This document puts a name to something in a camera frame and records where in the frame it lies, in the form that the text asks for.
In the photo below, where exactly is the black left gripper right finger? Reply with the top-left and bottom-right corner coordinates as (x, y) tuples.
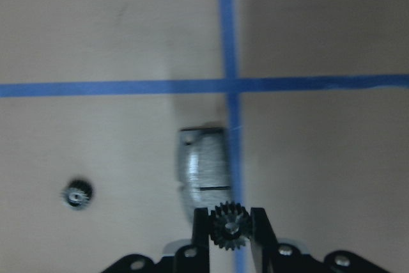
(251, 207), (302, 272)

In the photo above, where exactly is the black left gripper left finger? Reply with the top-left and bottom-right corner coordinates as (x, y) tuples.
(174, 208), (210, 273)

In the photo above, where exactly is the small black bearing gear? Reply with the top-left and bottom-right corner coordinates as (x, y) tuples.
(210, 201), (252, 251)
(60, 178), (94, 210)

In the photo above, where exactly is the black brake pad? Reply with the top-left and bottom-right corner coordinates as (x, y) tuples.
(176, 127), (234, 222)

